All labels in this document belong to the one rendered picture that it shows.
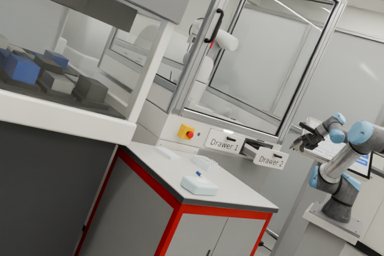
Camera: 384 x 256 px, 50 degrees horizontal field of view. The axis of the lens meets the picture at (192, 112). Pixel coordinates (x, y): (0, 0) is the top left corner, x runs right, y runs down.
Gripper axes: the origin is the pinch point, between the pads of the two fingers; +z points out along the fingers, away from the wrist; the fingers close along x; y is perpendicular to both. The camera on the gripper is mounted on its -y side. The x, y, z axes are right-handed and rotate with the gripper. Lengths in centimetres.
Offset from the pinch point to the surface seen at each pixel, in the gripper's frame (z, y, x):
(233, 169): 37.3, -4.0, -12.9
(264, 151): 13.0, -2.7, -10.7
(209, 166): 16, 14, -63
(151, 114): 31, -25, -78
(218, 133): 19.5, -13.6, -40.4
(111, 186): 46, 15, -102
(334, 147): -1, -12, 59
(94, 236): 66, 31, -102
